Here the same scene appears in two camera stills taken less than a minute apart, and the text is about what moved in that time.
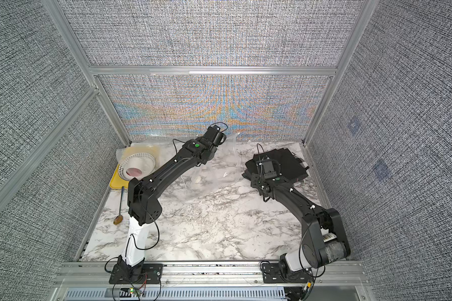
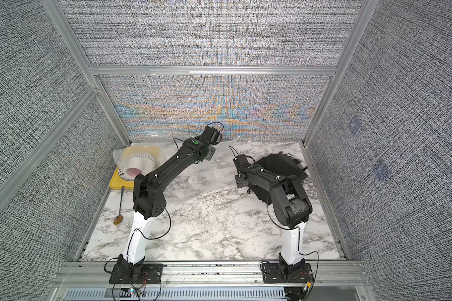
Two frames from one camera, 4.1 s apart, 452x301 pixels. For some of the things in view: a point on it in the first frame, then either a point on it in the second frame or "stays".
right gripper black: (254, 180) → (238, 182)
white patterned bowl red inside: (136, 165) stays
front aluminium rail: (326, 273) stays
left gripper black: (198, 141) stays
